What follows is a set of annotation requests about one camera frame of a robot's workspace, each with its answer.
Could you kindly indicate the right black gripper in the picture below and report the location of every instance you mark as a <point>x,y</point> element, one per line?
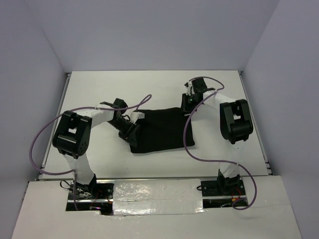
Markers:
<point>186,108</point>

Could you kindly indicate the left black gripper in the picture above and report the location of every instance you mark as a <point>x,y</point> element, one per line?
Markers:
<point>128,136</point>

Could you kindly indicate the black long sleeve shirt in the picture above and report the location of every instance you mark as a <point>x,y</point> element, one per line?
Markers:
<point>162,130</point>

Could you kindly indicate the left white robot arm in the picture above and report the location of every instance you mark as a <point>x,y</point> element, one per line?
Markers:
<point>72,137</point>

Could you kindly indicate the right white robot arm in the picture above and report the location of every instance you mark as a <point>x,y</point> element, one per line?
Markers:
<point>235,124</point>

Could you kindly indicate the glossy white tape sheet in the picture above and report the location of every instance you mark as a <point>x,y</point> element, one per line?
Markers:
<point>157,197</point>

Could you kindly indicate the white front board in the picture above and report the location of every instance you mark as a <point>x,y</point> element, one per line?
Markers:
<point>43,215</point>

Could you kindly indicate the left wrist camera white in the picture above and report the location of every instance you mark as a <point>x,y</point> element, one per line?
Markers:
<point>136,116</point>

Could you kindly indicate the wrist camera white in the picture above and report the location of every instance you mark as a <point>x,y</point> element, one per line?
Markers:
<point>136,116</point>
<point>189,88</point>

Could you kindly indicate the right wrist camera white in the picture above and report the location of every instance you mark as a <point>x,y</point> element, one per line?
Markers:
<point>189,88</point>

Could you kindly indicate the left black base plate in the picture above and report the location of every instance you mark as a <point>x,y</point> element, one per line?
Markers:
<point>97,191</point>

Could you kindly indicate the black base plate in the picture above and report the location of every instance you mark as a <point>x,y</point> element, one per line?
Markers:
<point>212,188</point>
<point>97,191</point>

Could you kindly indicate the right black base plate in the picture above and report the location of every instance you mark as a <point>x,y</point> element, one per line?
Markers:
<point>212,188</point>

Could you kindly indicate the aluminium table edge rail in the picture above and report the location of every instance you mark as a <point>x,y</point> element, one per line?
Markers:
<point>268,166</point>

